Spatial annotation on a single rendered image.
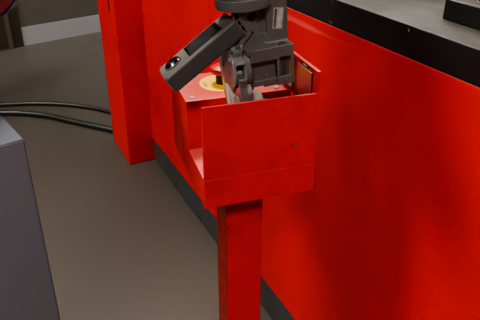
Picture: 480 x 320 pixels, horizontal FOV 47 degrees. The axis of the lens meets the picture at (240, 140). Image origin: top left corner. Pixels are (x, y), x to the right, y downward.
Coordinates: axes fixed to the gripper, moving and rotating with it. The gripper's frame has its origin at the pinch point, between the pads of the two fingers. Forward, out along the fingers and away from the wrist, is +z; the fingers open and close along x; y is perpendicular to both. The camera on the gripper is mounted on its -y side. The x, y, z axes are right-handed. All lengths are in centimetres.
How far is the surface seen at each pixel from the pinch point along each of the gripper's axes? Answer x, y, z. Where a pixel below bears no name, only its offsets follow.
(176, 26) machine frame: 95, 10, 10
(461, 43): -9.5, 27.5, -11.8
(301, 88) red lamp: -0.8, 9.2, -6.2
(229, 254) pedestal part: 2.2, -2.9, 21.5
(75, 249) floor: 80, -34, 70
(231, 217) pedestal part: 2.2, -2.0, 14.3
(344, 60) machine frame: 13.4, 23.1, -3.0
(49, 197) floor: 114, -42, 69
